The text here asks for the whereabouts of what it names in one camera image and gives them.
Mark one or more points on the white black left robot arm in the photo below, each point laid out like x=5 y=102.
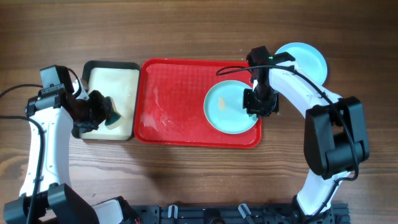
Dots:
x=52 y=115

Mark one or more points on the mint green round plate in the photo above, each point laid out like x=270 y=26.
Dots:
x=223 y=107

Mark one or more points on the green yellow sponge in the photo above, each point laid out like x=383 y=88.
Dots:
x=114 y=118

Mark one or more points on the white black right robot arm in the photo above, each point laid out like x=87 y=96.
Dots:
x=335 y=136

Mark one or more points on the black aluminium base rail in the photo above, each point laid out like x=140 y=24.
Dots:
x=173 y=214

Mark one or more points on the red plastic tray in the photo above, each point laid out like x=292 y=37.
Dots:
x=169 y=105

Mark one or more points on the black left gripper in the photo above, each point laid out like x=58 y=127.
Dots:
x=96 y=99

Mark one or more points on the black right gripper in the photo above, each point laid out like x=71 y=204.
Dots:
x=252 y=109

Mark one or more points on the light blue round plate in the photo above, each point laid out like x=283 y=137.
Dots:
x=309 y=59

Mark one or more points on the black water basin tray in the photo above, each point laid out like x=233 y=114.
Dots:
x=119 y=81

